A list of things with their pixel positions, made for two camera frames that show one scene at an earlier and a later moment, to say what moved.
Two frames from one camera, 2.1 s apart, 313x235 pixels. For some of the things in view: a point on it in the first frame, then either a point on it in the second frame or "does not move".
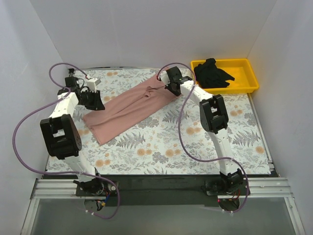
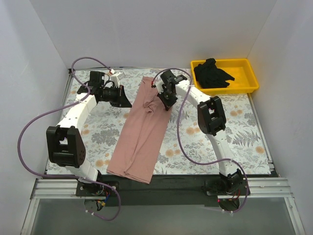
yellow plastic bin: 240,69 does not move
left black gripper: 91,99 -> 121,95
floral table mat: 156,141 does not move
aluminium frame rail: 261,187 does not move
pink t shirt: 105,125 -> 140,139
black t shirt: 209,75 does not move
